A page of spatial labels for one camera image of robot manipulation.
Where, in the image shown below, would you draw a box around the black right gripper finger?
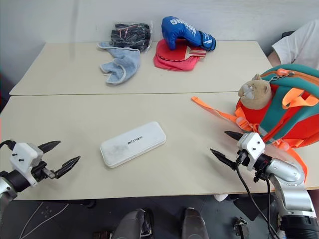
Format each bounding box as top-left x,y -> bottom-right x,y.
210,148 -> 237,171
224,130 -> 244,141

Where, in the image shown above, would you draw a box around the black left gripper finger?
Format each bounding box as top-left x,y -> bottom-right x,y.
54,155 -> 81,179
37,140 -> 62,154

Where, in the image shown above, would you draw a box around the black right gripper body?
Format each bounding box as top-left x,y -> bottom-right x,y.
235,148 -> 250,166

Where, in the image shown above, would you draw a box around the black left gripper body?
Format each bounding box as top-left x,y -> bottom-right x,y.
30,161 -> 56,184

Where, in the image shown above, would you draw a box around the orange and teal backpack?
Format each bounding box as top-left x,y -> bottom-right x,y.
191,63 -> 319,185

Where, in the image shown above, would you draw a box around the white rectangular case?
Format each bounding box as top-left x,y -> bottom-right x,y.
99,120 -> 167,169

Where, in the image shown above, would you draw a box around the brown plush animal toy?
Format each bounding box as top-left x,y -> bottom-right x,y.
237,73 -> 273,110

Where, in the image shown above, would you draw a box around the black floor mat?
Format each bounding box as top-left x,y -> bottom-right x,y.
233,193 -> 265,223

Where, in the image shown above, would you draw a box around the dark grey rounded shape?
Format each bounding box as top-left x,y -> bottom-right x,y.
181,207 -> 209,239
110,208 -> 155,239

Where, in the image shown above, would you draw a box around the pink fabric paddle cover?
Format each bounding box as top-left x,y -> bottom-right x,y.
153,53 -> 198,72

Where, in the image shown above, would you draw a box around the red table tennis paddle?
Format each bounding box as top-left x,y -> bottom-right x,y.
156,38 -> 208,63

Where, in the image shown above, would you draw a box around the light blue towel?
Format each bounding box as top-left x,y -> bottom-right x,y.
97,41 -> 142,87

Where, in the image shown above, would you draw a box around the person in white shirt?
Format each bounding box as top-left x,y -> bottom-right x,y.
267,19 -> 319,68

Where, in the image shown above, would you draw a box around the black chair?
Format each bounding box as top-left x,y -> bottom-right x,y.
281,30 -> 297,40

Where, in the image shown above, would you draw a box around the blue boxing glove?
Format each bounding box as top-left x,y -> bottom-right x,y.
160,15 -> 217,52

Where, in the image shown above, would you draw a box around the black gloves in plastic bag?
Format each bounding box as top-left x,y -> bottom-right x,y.
108,21 -> 154,53

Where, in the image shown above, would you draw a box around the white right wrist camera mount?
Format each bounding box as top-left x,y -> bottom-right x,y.
236,132 -> 266,171

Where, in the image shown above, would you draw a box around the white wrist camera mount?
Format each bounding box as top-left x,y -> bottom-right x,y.
236,132 -> 266,171
9,142 -> 44,186

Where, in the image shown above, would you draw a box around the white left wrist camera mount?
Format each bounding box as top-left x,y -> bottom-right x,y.
9,142 -> 44,186

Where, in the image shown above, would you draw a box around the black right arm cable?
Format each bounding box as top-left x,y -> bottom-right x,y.
235,151 -> 283,239

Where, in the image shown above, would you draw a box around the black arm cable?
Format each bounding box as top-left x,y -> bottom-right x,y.
0,139 -> 16,151
235,151 -> 283,239

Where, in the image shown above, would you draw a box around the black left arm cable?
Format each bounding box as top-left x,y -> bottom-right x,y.
0,139 -> 16,151

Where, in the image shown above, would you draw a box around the white floor cable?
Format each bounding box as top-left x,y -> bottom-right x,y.
19,201 -> 70,239

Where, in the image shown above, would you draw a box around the small black metal bracket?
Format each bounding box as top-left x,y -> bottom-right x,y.
233,216 -> 250,239

